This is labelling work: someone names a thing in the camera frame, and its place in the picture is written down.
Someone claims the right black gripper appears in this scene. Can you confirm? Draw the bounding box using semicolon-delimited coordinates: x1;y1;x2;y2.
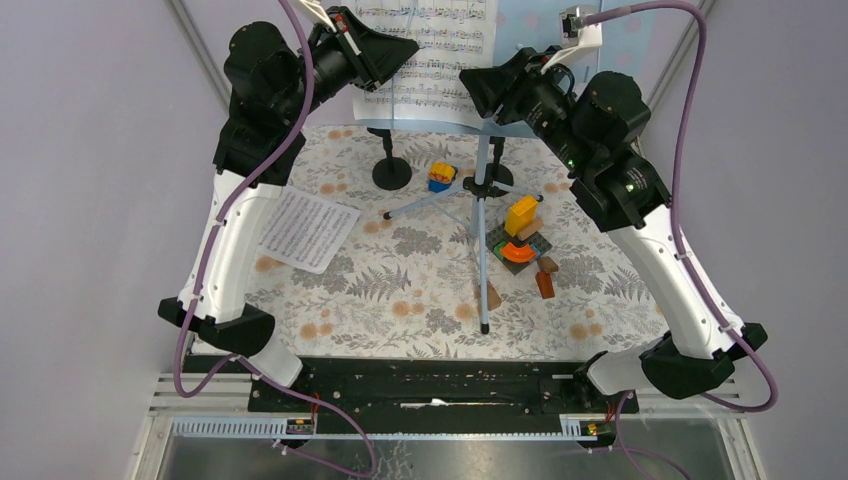
457;45;591;174

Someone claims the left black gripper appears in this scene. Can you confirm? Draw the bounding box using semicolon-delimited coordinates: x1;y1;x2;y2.
276;5;420;124

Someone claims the light blue music stand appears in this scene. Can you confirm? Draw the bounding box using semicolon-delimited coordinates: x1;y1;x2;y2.
349;0;657;336

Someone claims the yellow toy block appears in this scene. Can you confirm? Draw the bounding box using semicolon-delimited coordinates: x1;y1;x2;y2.
504;195;538;236

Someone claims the sheet music page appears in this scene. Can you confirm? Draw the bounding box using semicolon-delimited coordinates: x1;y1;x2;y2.
258;186;361;274
343;0;499;129

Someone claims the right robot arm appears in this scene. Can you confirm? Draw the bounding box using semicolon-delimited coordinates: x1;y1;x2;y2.
459;48;767;412

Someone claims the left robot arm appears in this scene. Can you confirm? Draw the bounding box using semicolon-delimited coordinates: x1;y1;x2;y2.
158;6;419;411

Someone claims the right black microphone stand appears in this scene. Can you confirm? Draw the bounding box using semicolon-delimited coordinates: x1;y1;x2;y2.
462;136;514;199

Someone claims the blue yellow toy figure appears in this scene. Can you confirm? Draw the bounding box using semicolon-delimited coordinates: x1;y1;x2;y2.
427;162;457;193

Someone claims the beige wooden block on plate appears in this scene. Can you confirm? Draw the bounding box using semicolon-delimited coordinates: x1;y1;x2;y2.
516;218;544;241

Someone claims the floral table mat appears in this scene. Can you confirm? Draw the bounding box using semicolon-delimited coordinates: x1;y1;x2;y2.
246;126;666;360

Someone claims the orange curved toy block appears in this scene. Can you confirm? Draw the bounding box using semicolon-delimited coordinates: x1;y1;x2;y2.
499;242;539;264

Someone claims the red brown wooden block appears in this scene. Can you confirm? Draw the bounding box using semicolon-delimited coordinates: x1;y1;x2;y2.
535;271;556;299

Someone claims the tan wooden block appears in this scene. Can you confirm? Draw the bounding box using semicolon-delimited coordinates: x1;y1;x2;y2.
486;282;502;312

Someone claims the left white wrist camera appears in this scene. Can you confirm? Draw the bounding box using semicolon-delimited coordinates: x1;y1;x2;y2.
293;0;335;31

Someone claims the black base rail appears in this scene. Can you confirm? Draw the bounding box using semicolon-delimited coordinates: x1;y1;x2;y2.
246;356;641;437

